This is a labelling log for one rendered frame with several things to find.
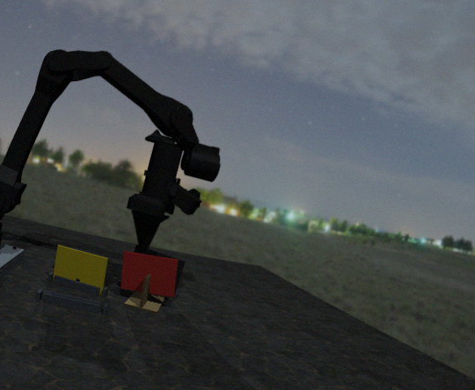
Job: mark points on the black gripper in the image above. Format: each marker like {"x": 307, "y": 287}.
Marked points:
{"x": 147, "y": 207}

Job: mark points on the yellow flat board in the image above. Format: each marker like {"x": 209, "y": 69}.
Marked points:
{"x": 75, "y": 264}

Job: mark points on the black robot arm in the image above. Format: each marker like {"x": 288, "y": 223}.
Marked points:
{"x": 171, "y": 117}

